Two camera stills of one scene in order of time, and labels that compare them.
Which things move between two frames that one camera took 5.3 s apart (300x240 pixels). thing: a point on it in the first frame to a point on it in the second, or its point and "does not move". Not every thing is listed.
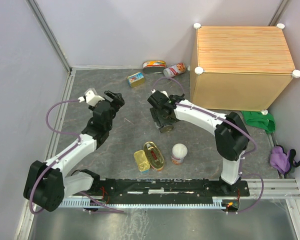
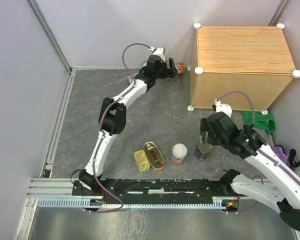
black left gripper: x=117 y=102 to x=171 y=72
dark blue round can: x=166 y=128 to x=202 y=150
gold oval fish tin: x=154 y=156 does not move
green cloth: x=266 y=122 does not move
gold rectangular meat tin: x=142 y=160 does not move
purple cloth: x=283 y=162 does not move
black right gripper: x=156 y=114 to x=204 y=127
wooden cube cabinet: x=246 y=68 does not move
